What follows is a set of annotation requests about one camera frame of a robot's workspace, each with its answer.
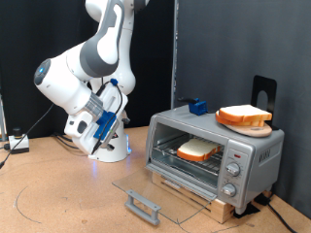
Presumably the white bread slice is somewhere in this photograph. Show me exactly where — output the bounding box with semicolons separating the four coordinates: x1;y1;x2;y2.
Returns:
219;104;273;123
176;138;224;163
215;111;266;128

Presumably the black metal bookend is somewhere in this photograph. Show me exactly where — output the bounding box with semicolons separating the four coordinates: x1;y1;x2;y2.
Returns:
251;75;279;131

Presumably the slotted wooden base block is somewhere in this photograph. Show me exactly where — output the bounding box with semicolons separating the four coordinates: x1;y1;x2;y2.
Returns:
151;171;236;225

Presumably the black cable with silver connector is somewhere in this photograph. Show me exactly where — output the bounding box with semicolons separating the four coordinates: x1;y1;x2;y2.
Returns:
52;132;71;142

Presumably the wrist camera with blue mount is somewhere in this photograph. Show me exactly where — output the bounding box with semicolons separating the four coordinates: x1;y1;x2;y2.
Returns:
91;111;119;144

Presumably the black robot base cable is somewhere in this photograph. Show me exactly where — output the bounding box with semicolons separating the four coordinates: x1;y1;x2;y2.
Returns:
55;136;81;150

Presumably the dark gray backdrop curtain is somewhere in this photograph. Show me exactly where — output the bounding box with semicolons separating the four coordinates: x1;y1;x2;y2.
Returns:
176;0;311;219

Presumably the vertical metal pole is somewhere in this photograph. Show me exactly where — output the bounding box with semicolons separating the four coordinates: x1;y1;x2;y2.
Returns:
170;0;180;110

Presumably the oven wire rack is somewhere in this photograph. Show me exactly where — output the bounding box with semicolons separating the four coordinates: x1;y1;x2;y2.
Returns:
152;134;226;176

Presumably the long hanging black cable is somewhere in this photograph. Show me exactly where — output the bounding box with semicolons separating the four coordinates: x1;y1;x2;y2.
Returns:
0;102;55;170

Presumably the black backdrop curtain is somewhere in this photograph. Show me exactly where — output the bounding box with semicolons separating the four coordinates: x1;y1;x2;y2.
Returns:
0;0;174;140

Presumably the silver toaster oven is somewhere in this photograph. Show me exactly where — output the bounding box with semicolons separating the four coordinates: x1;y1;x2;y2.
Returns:
144;105;286;216

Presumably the gray metal frame leg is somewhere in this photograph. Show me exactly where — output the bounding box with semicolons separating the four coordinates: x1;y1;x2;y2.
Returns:
0;93;8;143

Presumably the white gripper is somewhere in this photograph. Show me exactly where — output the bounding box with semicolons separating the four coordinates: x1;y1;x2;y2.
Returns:
63;85;131;155

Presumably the black foot pad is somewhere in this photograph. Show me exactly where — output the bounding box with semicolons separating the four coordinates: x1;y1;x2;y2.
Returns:
254;193;272;207
232;202;261;219

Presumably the glass oven door with handle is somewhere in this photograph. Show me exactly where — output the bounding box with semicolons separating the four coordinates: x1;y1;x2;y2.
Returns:
112;162;218;226

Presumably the round wooden cutting board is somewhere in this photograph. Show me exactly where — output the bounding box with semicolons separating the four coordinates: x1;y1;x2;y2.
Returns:
223;121;273;139

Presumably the black camera cable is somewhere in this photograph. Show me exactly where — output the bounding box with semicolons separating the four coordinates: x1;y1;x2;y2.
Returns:
91;78;124;155

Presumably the silver oven knob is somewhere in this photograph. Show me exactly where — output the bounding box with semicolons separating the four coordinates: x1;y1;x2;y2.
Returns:
225;162;242;178
221;183;237;198

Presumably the black oven power cable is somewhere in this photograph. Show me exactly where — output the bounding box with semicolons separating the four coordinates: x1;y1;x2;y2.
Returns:
266;203;297;233

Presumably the metal spatula with blue block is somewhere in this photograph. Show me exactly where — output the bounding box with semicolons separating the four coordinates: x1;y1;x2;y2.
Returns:
177;96;209;117

